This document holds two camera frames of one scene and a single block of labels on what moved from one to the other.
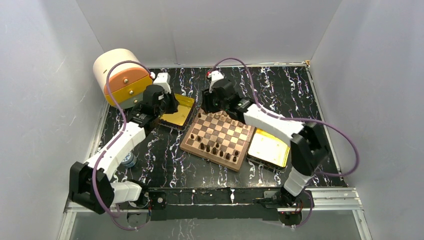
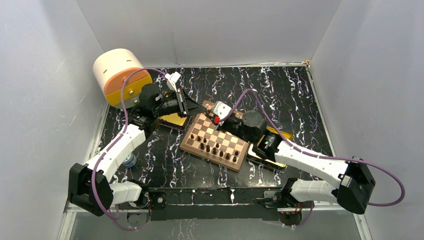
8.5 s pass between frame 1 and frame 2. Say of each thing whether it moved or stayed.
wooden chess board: stayed
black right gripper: moved
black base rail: stayed
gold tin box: stayed
